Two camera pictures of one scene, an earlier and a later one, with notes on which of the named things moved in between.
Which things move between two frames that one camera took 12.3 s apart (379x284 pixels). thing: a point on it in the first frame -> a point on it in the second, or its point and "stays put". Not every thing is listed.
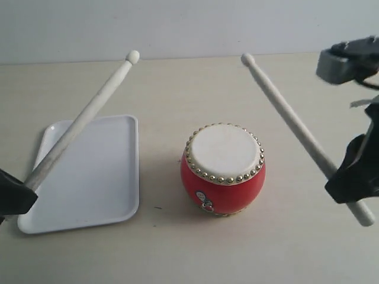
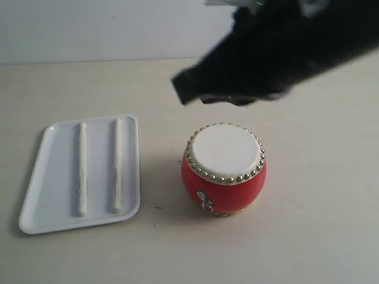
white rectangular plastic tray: x=96 y=183 stays put
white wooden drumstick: x=326 y=173 -> x=118 y=177
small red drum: x=222 y=169 stays put
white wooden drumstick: x=131 y=58 -> x=82 y=205
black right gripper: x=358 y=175 -> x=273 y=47
